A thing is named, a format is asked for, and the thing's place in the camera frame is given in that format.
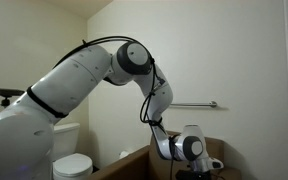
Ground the white toilet paper roll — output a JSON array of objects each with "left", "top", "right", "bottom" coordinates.
[{"left": 118, "top": 150, "right": 131, "bottom": 160}]

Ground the metal wall grab bar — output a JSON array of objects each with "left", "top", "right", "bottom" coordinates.
[{"left": 169, "top": 100, "right": 218, "bottom": 109}]

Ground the brown cardboard box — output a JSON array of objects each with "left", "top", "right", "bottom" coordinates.
[{"left": 87, "top": 130, "right": 242, "bottom": 180}]

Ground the black camera on stand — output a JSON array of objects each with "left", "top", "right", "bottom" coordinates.
[{"left": 0, "top": 87, "right": 26, "bottom": 108}]

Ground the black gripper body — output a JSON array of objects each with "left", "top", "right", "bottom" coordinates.
[{"left": 175, "top": 169, "right": 216, "bottom": 180}]

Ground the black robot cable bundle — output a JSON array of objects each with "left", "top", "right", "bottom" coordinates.
[{"left": 52, "top": 35, "right": 182, "bottom": 180}]

